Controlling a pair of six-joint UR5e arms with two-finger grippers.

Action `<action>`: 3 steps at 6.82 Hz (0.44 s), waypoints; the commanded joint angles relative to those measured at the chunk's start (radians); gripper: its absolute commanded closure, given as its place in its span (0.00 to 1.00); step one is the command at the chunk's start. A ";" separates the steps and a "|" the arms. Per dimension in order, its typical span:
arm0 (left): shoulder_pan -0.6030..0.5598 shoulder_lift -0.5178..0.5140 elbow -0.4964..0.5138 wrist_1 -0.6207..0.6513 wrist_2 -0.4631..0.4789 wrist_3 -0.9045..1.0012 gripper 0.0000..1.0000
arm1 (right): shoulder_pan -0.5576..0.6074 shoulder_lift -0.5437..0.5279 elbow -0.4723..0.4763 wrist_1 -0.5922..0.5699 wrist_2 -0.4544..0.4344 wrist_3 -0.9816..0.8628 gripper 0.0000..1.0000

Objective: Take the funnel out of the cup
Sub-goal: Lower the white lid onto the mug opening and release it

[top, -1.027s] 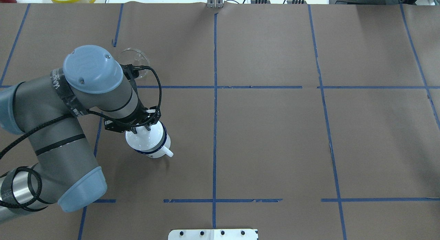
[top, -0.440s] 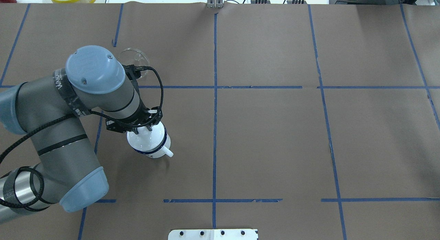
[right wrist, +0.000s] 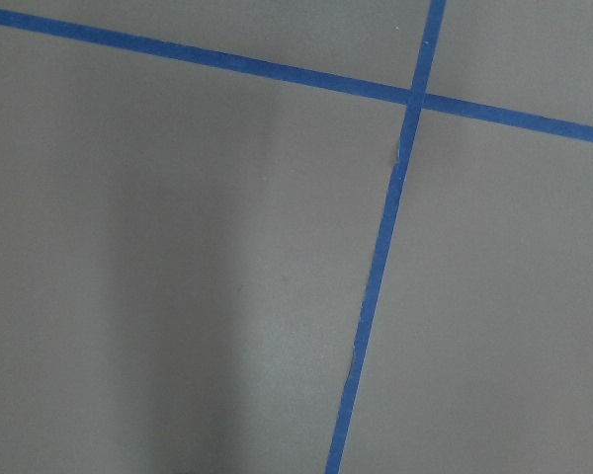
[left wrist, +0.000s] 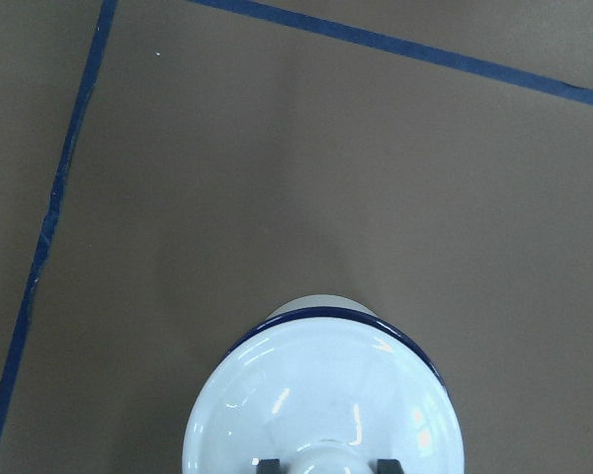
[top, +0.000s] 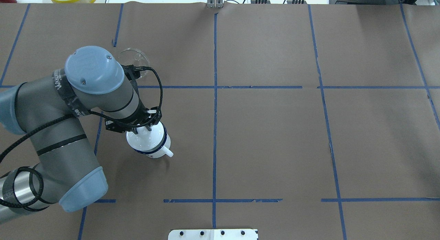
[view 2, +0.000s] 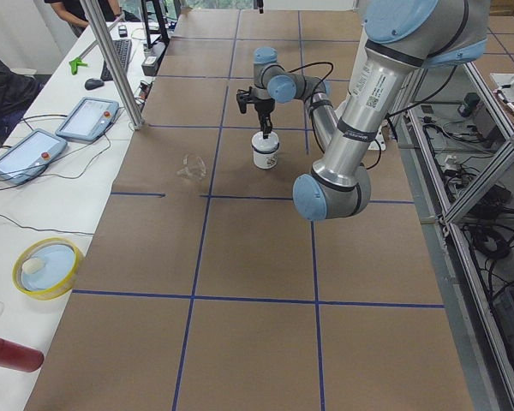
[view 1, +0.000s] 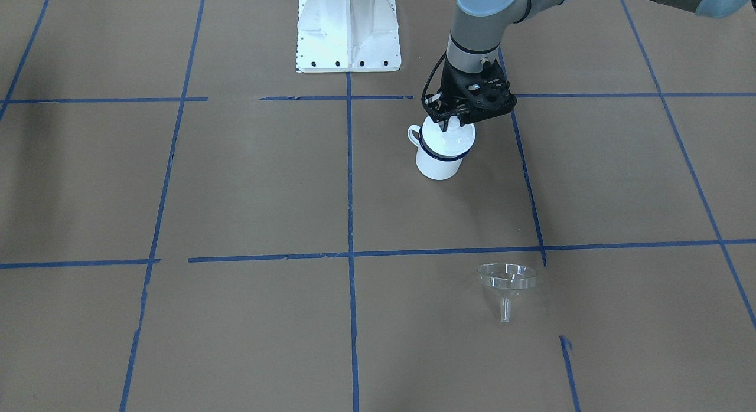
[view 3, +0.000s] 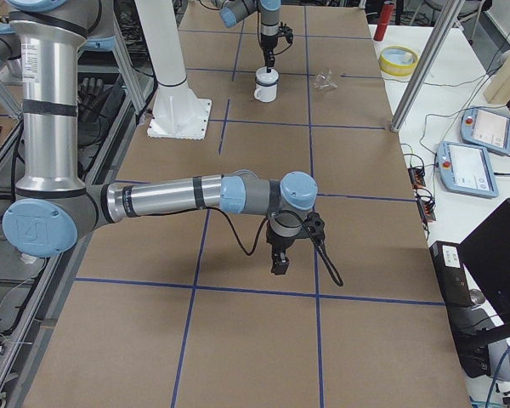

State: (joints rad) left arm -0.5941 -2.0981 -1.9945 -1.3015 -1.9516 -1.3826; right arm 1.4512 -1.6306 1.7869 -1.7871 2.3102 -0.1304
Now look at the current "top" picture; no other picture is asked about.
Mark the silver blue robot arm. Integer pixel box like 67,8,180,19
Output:
1,46,162,224

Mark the clear glass funnel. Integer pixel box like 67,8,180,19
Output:
117,48,150,67

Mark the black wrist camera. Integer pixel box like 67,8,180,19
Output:
121,65,146,82

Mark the white enamel cup blue rim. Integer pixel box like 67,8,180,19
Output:
126,122,174,159

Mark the white ceramic lid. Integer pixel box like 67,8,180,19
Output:
126,122,167,154

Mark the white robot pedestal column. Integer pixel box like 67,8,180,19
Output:
168,229,259,240

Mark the aluminium frame post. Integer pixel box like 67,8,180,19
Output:
206,0,224,8

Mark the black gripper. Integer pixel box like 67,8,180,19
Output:
105,107,162,134

